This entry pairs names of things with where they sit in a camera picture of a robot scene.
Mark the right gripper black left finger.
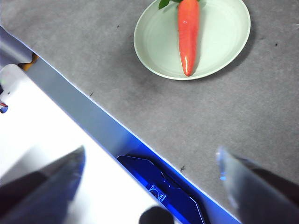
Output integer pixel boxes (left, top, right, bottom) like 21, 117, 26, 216
0, 146, 85, 224

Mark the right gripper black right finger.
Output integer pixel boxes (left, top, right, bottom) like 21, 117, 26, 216
216, 146, 299, 224

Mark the green plate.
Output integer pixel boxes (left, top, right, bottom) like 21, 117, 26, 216
133, 0, 252, 81

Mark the orange carrot with green leaves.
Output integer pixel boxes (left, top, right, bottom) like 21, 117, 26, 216
158, 0, 201, 77

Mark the black round knob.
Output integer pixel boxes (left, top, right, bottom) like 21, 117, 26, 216
139, 206, 174, 224

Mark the small orange piece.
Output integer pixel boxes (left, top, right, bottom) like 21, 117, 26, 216
18, 52, 39, 71

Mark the dark bracket with label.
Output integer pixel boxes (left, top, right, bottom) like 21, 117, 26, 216
116, 154, 206, 224

